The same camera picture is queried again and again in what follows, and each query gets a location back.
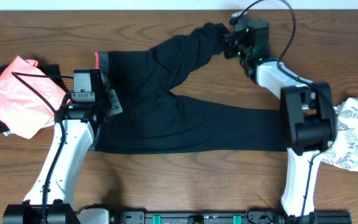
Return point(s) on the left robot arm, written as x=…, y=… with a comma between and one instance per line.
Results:
x=77, y=120

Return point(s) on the white fern print cloth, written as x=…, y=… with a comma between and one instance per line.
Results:
x=343, y=152

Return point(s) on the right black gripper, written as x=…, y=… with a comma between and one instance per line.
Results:
x=227, y=45

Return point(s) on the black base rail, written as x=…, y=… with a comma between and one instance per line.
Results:
x=256, y=215

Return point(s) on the pink folded cloth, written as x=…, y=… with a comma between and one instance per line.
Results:
x=23, y=112

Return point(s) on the black folded garment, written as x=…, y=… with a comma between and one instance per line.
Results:
x=50, y=70

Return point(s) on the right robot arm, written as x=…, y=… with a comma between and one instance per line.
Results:
x=306, y=114

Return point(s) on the black leggings with red waistband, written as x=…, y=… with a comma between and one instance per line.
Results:
x=153, y=120

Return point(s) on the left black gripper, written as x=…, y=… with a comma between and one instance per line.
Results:
x=112, y=96

